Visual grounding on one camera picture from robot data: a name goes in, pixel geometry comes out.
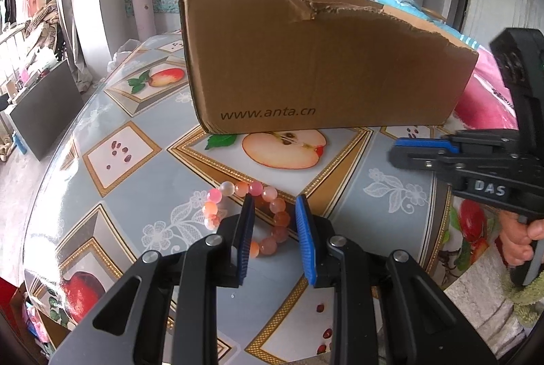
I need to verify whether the pile of cloths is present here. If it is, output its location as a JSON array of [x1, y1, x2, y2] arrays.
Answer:
[[25, 0, 64, 51]]

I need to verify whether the white plastic bag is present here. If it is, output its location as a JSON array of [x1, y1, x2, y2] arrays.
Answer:
[[106, 38, 143, 73]]

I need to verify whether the pink floral blanket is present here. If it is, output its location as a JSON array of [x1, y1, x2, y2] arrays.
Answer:
[[450, 44, 521, 132]]

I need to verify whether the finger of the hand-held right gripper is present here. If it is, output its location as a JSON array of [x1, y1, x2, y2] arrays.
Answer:
[[390, 150, 457, 179], [394, 137, 460, 155]]

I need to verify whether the metal window railing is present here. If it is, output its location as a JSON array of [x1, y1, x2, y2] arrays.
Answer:
[[0, 25, 30, 94]]

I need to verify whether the pink bead bracelet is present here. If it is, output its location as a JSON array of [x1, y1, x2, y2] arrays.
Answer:
[[203, 180, 294, 259]]

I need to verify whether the brown cardboard box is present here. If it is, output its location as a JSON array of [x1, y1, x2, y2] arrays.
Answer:
[[178, 0, 479, 135]]

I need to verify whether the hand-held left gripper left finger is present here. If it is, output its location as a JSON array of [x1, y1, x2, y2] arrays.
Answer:
[[49, 194, 256, 365]]

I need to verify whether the person's right hand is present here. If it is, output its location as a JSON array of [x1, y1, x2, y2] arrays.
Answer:
[[498, 210, 544, 268]]

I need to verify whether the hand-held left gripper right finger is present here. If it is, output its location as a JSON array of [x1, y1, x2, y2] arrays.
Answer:
[[295, 195, 498, 365]]

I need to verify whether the pink bag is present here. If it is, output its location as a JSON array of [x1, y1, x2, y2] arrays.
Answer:
[[19, 293, 52, 344]]

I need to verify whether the white paper roll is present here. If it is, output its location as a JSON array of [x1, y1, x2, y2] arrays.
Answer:
[[130, 0, 157, 40]]

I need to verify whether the dark grey cabinet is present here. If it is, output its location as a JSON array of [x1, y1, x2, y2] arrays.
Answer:
[[8, 59, 86, 162]]

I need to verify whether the white fluffy garment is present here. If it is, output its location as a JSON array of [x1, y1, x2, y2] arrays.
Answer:
[[442, 267, 536, 365]]

